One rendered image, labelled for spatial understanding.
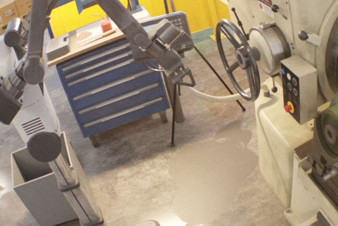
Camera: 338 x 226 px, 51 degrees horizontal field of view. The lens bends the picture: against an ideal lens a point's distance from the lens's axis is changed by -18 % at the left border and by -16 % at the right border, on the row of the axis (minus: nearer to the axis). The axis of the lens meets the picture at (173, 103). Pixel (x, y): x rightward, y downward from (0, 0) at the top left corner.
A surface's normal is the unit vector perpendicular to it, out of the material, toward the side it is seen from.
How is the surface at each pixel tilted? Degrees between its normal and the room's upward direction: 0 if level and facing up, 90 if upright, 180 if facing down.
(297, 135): 0
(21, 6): 90
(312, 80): 90
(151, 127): 0
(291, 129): 0
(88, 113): 90
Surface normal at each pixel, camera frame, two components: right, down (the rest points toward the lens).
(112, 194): -0.21, -0.79
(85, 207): 0.30, 0.51
